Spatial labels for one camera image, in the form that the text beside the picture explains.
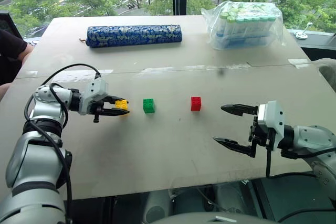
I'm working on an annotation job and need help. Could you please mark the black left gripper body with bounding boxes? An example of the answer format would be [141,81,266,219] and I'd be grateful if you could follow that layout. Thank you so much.
[89,98,108,123]

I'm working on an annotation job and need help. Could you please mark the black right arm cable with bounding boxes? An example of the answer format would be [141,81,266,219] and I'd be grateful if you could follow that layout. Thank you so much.
[265,145,320,179]

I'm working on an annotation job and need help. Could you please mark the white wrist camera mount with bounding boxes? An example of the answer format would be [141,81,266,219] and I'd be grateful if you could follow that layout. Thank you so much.
[78,77,110,116]
[257,100,286,148]

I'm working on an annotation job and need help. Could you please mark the person's arm in black sleeve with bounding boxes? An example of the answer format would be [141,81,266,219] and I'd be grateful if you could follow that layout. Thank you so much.
[0,28,35,101]

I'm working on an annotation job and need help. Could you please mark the clear tape strip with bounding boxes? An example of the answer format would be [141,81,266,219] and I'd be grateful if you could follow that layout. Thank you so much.
[287,58,312,69]

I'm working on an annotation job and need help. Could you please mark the red toy brick cube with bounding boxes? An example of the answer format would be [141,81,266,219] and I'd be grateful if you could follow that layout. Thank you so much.
[191,96,202,111]

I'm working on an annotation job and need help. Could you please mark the black mesh chair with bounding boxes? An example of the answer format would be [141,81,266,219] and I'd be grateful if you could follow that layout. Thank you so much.
[0,11,23,41]

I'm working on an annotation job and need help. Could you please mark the yellow toy brick cube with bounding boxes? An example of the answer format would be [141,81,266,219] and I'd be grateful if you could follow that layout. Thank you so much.
[114,99,130,111]

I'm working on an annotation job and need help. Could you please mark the green toy brick cube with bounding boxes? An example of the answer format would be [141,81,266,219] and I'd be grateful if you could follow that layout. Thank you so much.
[142,98,156,114]

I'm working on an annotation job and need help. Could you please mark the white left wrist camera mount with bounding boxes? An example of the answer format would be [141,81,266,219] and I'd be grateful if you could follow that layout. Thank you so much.
[78,77,110,116]

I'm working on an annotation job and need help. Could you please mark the blue patterned fabric roll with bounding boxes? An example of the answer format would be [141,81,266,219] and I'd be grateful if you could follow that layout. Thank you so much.
[78,24,183,49]

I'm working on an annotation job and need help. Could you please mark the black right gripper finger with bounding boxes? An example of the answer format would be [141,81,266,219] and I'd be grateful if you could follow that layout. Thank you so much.
[220,104,259,116]
[212,136,257,158]

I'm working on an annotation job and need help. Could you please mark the silver robot torso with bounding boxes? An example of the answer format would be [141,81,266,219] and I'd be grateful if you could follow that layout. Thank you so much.
[149,211,274,224]

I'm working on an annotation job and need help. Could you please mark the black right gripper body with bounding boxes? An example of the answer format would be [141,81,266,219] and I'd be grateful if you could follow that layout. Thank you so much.
[248,115,276,149]

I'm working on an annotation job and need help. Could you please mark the plastic bag of tubes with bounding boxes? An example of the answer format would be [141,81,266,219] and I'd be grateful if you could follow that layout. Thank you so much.
[201,0,287,51]

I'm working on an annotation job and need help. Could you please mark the grey rounded shape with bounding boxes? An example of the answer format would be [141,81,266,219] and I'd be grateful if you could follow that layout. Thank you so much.
[213,181,253,215]
[143,190,173,223]

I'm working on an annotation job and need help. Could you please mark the small white stand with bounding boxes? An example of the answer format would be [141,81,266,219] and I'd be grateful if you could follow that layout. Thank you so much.
[293,22,314,41]

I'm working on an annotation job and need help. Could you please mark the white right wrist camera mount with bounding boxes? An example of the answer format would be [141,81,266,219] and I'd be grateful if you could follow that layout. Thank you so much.
[257,100,286,148]

